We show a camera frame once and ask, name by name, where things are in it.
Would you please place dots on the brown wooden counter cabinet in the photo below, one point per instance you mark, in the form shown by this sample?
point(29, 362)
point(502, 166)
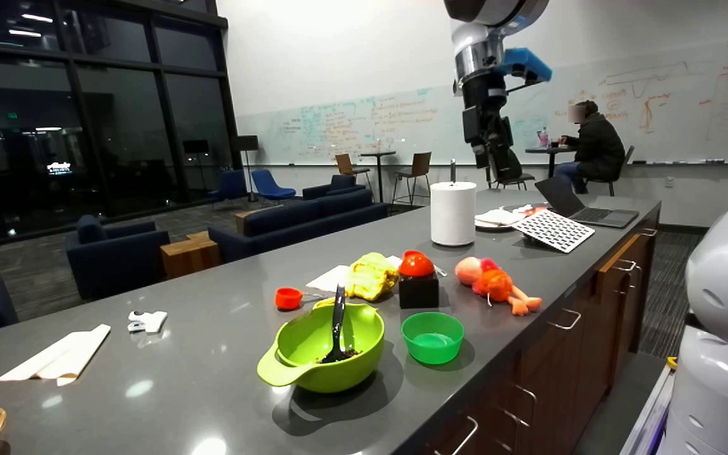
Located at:
point(566, 362)

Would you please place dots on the small orange measuring cup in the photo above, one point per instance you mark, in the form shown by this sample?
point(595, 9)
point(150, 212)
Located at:
point(290, 300)

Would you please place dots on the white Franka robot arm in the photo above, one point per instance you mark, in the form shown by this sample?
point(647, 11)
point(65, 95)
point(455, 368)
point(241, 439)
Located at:
point(720, 280)

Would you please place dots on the black backpack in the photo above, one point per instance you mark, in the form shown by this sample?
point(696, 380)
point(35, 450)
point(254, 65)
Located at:
point(516, 167)

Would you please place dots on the white cylindrical container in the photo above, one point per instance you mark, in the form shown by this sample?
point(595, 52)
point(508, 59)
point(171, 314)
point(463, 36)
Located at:
point(453, 217)

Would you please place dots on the dark high bistro table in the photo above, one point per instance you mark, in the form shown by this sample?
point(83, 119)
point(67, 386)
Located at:
point(378, 155)

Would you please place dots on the large lime green bowl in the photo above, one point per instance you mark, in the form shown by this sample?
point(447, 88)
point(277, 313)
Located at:
point(330, 358)

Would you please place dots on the wall whiteboard with drawings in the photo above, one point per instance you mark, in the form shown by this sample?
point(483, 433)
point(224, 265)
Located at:
point(365, 128)

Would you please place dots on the pink and orange plush toy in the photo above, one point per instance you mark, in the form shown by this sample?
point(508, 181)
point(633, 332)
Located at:
point(493, 285)

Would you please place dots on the black spoon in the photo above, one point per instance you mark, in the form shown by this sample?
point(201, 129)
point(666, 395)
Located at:
point(336, 330)

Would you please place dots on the seated person in dark jacket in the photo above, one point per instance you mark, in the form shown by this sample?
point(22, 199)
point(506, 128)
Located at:
point(598, 143)

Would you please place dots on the white papers pile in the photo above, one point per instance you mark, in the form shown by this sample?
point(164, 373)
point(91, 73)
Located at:
point(498, 218)

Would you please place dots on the navy blue sofa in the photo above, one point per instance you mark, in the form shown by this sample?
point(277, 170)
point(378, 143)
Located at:
point(315, 217)

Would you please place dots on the black box with toys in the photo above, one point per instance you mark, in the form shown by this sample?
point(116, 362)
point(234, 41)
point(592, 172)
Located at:
point(417, 280)

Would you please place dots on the dark table with pink cup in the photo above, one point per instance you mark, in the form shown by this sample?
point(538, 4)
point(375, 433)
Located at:
point(549, 150)

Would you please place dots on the white paper napkin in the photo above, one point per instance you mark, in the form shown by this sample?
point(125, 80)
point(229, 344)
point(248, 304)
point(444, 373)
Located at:
point(330, 280)

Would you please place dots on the wooden side table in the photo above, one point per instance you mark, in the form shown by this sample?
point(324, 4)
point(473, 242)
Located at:
point(187, 256)

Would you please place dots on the bright blue lounge chair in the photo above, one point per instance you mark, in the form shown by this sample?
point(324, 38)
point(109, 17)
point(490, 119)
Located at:
point(268, 184)

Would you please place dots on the black monitor on stand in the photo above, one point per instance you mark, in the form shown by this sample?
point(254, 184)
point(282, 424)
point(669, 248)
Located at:
point(248, 143)

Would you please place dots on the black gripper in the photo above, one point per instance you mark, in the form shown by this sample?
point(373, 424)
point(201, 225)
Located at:
point(483, 103)

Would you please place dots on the crumpled white paper piece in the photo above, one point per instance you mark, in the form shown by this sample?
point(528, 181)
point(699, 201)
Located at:
point(148, 321)

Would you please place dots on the yellow crocheted hat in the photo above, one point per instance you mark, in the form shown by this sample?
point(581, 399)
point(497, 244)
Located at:
point(373, 276)

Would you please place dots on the white keyboard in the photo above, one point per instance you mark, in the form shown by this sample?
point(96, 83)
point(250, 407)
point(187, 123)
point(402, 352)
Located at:
point(554, 230)

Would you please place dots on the small green bowl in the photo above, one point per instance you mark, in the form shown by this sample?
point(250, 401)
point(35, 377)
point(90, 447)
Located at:
point(434, 342)

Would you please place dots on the dark open laptop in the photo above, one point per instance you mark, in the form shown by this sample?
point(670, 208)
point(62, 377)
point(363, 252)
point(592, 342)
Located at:
point(587, 212)

